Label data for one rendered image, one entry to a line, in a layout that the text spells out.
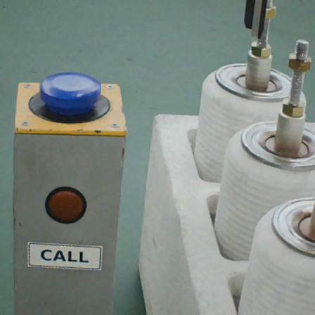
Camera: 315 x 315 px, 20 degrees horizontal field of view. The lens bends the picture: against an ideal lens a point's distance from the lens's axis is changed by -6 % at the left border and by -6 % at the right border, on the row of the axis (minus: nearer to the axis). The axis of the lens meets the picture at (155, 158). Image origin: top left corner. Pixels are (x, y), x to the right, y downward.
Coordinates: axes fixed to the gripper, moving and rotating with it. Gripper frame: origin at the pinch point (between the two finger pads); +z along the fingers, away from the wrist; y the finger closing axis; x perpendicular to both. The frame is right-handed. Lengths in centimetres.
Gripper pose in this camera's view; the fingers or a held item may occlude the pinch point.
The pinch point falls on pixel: (303, 29)
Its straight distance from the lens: 67.0
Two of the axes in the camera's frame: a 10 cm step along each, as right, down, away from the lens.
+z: -1.0, 8.8, 4.7
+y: 9.6, 2.0, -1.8
